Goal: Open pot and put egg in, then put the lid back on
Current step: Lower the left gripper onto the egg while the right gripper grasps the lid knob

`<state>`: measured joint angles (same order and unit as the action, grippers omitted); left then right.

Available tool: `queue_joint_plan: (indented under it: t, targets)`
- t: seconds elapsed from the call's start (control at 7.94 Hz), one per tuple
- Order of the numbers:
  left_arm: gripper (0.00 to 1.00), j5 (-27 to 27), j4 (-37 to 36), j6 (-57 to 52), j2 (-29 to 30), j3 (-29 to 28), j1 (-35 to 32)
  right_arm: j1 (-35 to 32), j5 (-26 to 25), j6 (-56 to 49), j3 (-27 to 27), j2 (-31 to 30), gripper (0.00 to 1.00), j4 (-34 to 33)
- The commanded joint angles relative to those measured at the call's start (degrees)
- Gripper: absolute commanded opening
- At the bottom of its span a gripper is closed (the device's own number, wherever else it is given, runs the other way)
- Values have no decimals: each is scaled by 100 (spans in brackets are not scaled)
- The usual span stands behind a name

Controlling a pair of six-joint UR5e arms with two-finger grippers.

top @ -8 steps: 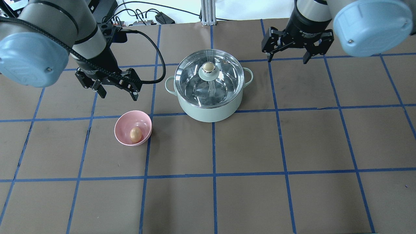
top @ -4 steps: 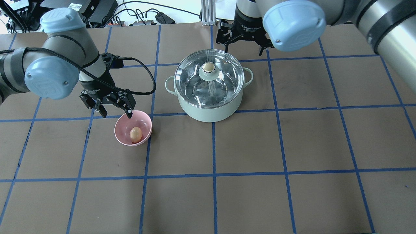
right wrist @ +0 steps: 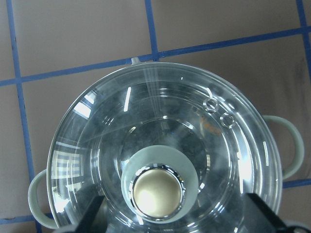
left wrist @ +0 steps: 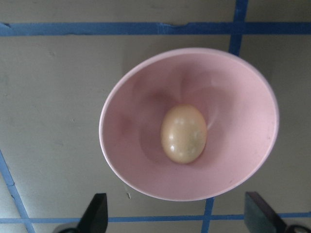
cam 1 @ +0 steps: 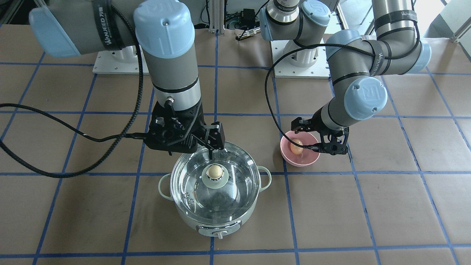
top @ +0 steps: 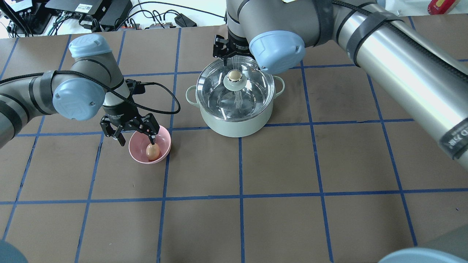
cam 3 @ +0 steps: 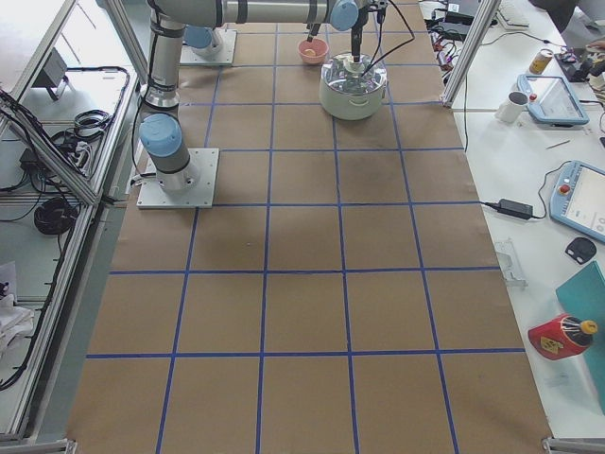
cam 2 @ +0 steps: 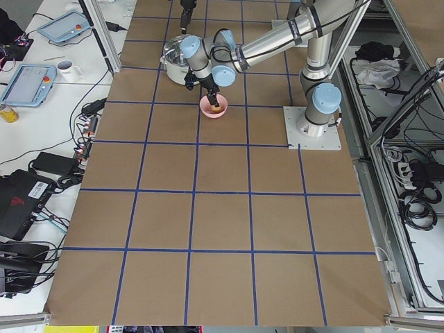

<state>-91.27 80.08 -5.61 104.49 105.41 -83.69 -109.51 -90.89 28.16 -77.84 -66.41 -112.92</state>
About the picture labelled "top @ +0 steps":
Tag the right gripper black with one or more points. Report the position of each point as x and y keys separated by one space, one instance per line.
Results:
x=237 y=47

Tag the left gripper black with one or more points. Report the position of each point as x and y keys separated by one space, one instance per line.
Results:
x=119 y=113

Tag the glass pot lid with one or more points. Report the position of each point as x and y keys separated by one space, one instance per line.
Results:
x=236 y=93

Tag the brown egg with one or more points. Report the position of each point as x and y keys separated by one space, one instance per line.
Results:
x=152 y=151

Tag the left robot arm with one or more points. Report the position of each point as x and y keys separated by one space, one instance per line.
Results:
x=94 y=81

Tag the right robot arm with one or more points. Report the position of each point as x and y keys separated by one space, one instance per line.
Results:
x=366 y=151

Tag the pale green cooking pot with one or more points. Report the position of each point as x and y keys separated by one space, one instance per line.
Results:
x=236 y=129

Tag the pink bowl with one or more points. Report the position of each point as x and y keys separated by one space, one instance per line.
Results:
x=143 y=151

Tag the red bottle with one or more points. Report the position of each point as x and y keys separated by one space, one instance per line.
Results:
x=439 y=7

